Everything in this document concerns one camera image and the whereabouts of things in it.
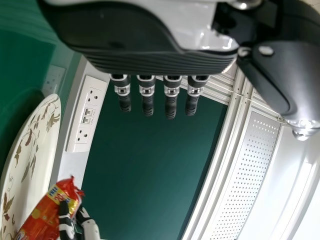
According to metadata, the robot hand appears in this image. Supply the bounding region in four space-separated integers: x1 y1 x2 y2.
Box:
37 0 320 141
57 201 101 240

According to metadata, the red biscuit packet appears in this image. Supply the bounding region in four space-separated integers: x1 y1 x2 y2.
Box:
17 175 86 240

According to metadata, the plate with brown leaf pattern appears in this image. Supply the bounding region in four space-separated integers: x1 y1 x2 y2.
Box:
0 93 62 240

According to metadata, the white socket strip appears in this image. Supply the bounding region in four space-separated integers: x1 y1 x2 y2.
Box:
65 74 109 154

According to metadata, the perforated cable duct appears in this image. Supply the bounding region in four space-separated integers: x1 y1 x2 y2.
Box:
206 111 283 240

